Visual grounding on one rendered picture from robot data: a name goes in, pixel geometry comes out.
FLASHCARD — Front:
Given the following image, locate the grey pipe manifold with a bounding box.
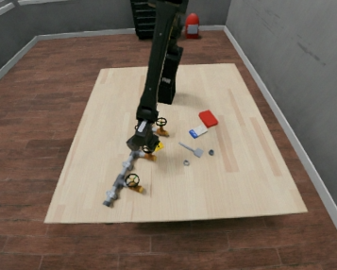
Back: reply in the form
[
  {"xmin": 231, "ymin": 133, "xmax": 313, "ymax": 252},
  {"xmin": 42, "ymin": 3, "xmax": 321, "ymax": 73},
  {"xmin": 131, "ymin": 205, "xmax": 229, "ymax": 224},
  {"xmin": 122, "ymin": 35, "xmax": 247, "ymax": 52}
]
[{"xmin": 102, "ymin": 117, "xmax": 168, "ymax": 207}]

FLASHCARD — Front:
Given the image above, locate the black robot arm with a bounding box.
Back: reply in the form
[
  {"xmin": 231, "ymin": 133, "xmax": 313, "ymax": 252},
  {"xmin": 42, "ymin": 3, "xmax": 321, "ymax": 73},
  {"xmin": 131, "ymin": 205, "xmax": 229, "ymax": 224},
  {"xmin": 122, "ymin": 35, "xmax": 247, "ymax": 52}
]
[{"xmin": 126, "ymin": 0, "xmax": 189, "ymax": 151}]

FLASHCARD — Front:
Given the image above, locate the red flat rectangular block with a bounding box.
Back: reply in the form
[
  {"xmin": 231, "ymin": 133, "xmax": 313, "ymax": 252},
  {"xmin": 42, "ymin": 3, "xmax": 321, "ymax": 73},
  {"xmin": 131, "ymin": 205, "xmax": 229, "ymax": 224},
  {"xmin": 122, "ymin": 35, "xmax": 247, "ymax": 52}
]
[{"xmin": 198, "ymin": 110, "xmax": 218, "ymax": 128}]

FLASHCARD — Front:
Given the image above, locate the yellow diamond-shaped tag with chain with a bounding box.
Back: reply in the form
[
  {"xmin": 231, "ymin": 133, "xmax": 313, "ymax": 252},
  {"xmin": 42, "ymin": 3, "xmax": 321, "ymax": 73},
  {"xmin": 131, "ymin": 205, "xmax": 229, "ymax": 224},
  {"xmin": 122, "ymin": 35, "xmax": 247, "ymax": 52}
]
[{"xmin": 155, "ymin": 143, "xmax": 164, "ymax": 152}]

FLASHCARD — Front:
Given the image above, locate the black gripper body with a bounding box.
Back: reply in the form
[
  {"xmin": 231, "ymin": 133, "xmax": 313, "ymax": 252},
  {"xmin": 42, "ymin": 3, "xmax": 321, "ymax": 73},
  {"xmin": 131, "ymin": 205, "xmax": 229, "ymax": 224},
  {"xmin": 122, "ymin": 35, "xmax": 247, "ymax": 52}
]
[{"xmin": 145, "ymin": 130, "xmax": 159, "ymax": 149}]

